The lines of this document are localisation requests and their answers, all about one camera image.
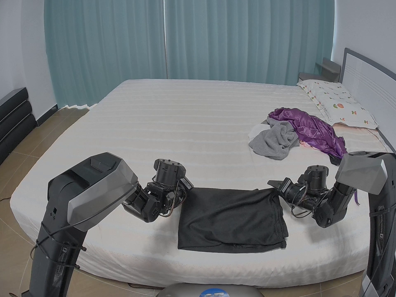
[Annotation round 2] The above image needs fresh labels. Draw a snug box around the grey bedside table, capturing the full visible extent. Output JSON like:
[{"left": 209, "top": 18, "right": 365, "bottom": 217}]
[{"left": 298, "top": 57, "right": 342, "bottom": 83}]

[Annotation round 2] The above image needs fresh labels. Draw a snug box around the black chest of drawers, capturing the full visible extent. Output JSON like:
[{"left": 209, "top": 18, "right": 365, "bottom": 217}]
[{"left": 0, "top": 87, "right": 36, "bottom": 166}]

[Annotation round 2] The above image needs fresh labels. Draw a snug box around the grey garment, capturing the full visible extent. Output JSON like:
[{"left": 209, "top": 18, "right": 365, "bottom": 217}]
[{"left": 248, "top": 121, "right": 300, "bottom": 161}]

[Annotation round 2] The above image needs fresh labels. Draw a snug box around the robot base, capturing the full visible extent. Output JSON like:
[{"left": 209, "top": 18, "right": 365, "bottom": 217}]
[{"left": 154, "top": 283, "right": 260, "bottom": 297}]

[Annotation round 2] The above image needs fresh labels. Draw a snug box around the white garment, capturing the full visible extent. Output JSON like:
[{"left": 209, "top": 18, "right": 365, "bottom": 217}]
[{"left": 249, "top": 123, "right": 270, "bottom": 139}]

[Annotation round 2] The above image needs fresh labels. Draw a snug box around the black T-shirt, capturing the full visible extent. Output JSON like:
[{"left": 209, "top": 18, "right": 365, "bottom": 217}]
[{"left": 177, "top": 187, "right": 289, "bottom": 254}]

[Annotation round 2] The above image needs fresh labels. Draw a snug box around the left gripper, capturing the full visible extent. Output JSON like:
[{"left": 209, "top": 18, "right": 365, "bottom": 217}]
[{"left": 169, "top": 176, "right": 194, "bottom": 208}]

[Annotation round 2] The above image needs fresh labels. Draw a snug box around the purple satin garment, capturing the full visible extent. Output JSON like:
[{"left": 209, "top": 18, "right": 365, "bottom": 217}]
[{"left": 268, "top": 107, "right": 361, "bottom": 207}]

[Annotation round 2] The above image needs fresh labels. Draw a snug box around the bed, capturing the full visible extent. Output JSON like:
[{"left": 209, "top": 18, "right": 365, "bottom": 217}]
[{"left": 9, "top": 47, "right": 396, "bottom": 289}]

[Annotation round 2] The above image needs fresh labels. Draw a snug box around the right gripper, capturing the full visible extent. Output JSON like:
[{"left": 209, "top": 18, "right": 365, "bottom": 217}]
[{"left": 267, "top": 178, "right": 309, "bottom": 209}]

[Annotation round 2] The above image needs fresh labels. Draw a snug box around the blue-green curtain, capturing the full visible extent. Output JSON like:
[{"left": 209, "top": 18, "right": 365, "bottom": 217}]
[
  {"left": 165, "top": 0, "right": 336, "bottom": 86},
  {"left": 44, "top": 0, "right": 169, "bottom": 108}
]

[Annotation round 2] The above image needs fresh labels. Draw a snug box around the white printed pillow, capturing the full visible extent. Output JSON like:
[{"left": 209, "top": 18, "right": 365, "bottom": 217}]
[{"left": 296, "top": 79, "right": 380, "bottom": 130}]

